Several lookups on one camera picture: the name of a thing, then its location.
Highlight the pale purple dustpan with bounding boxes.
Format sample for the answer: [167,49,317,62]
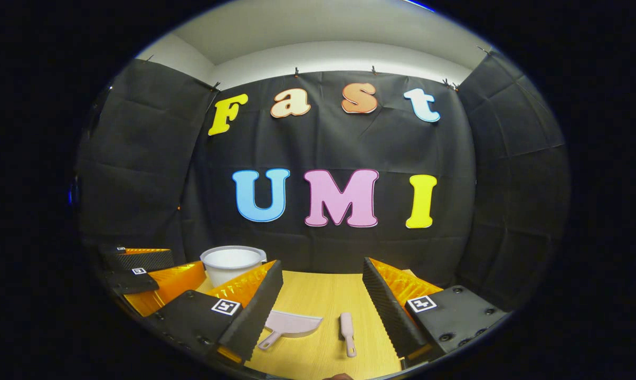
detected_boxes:
[258,310,324,351]

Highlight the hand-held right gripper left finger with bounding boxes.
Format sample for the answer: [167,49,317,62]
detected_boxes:
[146,259,285,365]

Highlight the small pale purple broom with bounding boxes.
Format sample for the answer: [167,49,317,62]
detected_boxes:
[340,312,357,358]

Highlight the white ribbed garbage bin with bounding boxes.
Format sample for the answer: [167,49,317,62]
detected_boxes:
[200,245,268,288]

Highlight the yellow wooden desktop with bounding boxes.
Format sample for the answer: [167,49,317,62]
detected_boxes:
[196,270,421,380]

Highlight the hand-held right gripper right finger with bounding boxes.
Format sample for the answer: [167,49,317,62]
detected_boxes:
[362,256,508,360]

